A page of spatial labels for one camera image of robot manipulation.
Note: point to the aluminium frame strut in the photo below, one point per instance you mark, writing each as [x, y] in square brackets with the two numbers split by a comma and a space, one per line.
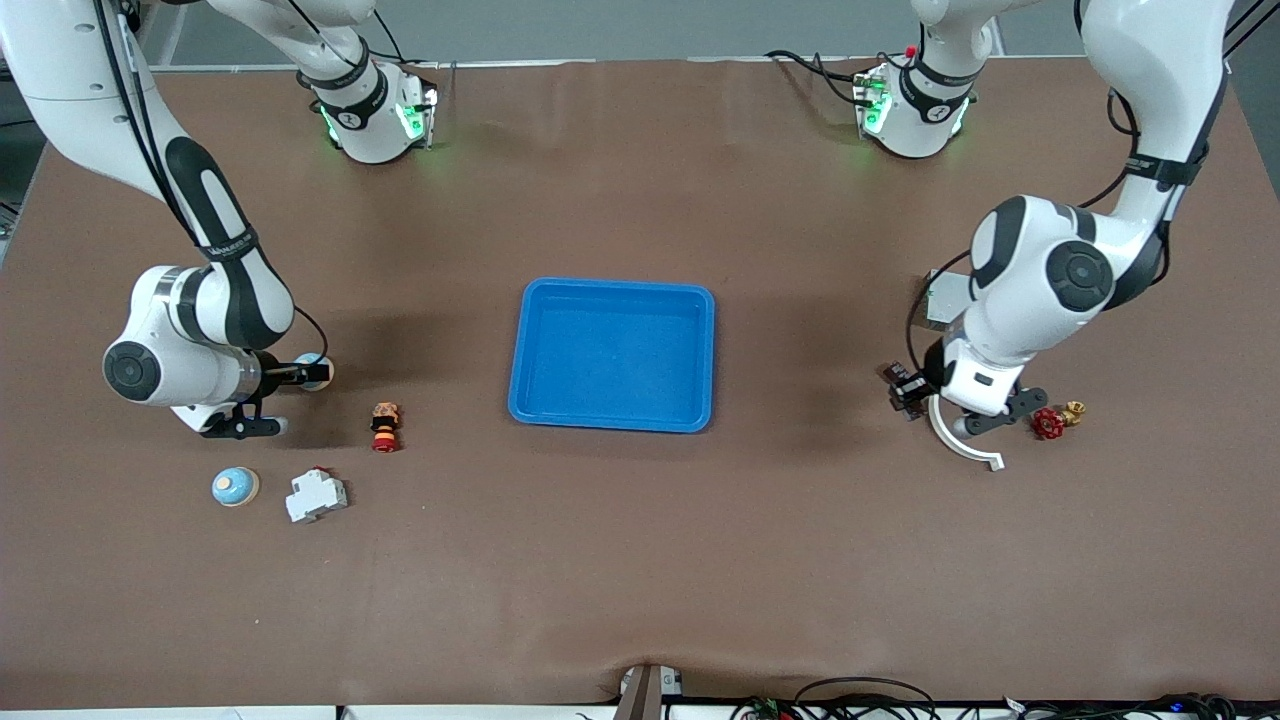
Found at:
[1243, 25]

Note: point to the red orange push button switch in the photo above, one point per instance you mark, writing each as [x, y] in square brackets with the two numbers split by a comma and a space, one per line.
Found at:
[385, 427]

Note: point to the white circuit breaker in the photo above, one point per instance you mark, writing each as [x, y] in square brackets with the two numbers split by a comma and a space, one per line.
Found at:
[316, 496]

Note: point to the brown paper table cover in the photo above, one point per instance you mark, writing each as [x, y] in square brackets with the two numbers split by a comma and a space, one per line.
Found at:
[640, 550]

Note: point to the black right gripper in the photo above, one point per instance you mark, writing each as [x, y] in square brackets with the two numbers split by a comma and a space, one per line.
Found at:
[267, 373]

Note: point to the grey metal box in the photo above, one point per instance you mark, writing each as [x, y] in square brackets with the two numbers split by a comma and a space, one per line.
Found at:
[940, 300]

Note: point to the white curved plastic bracket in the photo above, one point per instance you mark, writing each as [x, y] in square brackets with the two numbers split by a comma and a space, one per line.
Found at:
[960, 449]

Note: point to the blue plastic tray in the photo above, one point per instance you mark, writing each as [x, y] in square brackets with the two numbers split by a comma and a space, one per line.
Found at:
[610, 355]

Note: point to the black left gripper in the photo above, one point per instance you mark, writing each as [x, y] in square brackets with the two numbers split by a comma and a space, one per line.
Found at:
[928, 373]

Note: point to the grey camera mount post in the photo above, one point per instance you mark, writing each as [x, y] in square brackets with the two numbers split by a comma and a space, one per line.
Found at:
[640, 700]

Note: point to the blue bell cream button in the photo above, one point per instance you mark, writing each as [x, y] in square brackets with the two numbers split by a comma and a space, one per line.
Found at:
[235, 487]
[320, 372]

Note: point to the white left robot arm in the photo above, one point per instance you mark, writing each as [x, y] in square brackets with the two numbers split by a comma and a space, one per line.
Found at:
[1150, 60]

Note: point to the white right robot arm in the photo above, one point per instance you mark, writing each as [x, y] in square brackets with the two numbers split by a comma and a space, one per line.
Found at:
[60, 80]

